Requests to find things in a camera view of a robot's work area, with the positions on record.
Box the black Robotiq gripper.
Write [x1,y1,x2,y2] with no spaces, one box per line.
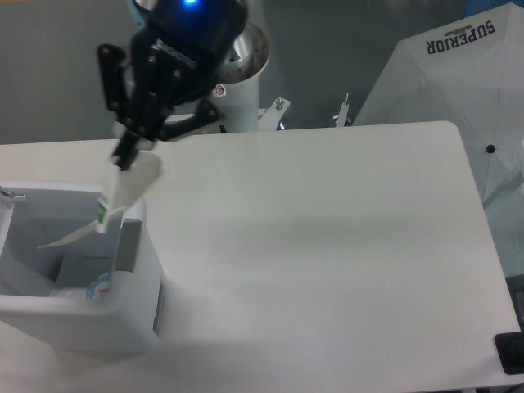
[97,1,249,170]

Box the white plastic wrapper with barcode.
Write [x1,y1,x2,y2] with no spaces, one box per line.
[36,151,162,252]

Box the clear crushed plastic water bottle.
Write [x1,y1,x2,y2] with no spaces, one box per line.
[85,273,111,300]

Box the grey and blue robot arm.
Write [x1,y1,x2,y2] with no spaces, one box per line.
[97,1,252,171]

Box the white trash can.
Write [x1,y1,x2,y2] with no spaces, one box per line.
[1,180,165,353]

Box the white Superior umbrella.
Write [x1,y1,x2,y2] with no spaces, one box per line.
[355,2,523,201]

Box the black device at table edge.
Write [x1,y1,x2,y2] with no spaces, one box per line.
[495,332,523,375]

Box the white robot pedestal with base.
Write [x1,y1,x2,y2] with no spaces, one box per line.
[163,22,353,136]

